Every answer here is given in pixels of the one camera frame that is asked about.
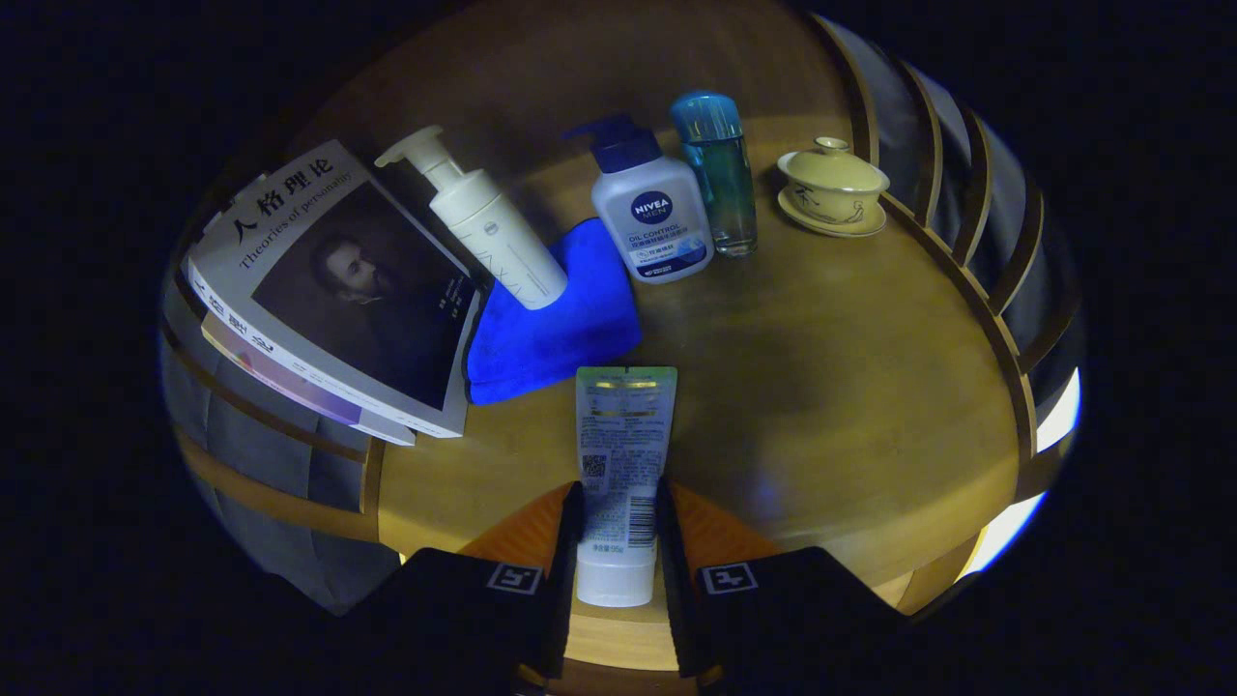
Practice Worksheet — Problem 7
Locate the brown wooden cabinet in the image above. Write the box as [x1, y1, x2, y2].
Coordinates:
[159, 0, 1083, 620]

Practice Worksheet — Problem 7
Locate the yellow lidded teacup with saucer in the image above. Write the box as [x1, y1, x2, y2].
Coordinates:
[777, 136, 891, 239]

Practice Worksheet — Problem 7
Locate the teal glass bottle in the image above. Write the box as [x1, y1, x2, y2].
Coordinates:
[671, 91, 760, 258]

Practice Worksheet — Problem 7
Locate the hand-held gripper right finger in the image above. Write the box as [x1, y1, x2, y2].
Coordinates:
[654, 476, 909, 678]

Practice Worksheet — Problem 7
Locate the white bottle with blue pump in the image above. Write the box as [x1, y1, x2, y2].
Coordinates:
[563, 114, 716, 285]

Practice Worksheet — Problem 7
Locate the white squeeze tube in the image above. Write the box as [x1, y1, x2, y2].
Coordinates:
[574, 364, 679, 609]

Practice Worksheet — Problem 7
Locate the thick white book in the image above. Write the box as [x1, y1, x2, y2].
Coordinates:
[184, 139, 484, 439]

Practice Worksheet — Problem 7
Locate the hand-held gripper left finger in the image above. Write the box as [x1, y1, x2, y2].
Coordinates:
[358, 480, 586, 680]

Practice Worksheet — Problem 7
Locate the wooden countertop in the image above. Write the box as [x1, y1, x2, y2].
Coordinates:
[372, 111, 1025, 673]

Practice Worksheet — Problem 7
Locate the purple and white book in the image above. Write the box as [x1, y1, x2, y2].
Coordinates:
[200, 311, 418, 448]

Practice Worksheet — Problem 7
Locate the blue folded cloth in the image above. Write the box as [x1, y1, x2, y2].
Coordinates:
[466, 217, 645, 406]

